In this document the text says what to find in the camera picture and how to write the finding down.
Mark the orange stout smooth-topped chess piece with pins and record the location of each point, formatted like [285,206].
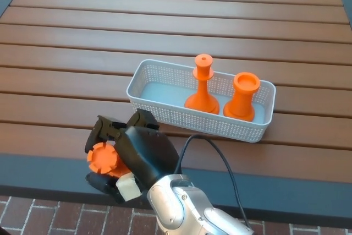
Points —
[240,103]

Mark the orange notched rook chess piece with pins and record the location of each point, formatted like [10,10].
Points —
[103,159]

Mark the white perforated plastic basket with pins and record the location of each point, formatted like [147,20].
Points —
[162,92]

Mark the orange tall slender chess piece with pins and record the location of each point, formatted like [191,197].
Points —
[202,97]

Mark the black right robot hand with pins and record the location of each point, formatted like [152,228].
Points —
[148,155]

